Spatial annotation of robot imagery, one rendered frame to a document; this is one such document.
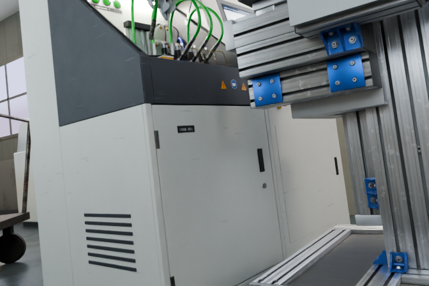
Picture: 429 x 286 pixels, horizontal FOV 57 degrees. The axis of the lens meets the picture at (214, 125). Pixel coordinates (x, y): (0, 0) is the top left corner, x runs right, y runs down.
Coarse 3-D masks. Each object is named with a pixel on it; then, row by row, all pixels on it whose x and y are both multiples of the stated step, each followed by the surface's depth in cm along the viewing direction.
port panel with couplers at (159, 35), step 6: (150, 18) 207; (156, 18) 210; (162, 18) 213; (150, 24) 206; (156, 24) 206; (162, 24) 212; (168, 24) 216; (156, 30) 209; (162, 30) 212; (168, 30) 214; (156, 36) 208; (162, 36) 211; (168, 36) 214; (156, 42) 208; (156, 48) 207; (168, 48) 213; (156, 54) 207
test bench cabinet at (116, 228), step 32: (64, 128) 163; (96, 128) 147; (128, 128) 134; (64, 160) 163; (96, 160) 148; (128, 160) 134; (96, 192) 148; (128, 192) 135; (96, 224) 148; (128, 224) 135; (160, 224) 126; (96, 256) 149; (128, 256) 136; (160, 256) 125
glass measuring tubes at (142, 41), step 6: (126, 24) 191; (138, 24) 195; (144, 24) 198; (126, 30) 193; (138, 30) 198; (144, 30) 200; (132, 36) 192; (138, 36) 195; (144, 36) 201; (138, 42) 195; (144, 42) 198; (144, 48) 197; (150, 48) 200; (150, 54) 199
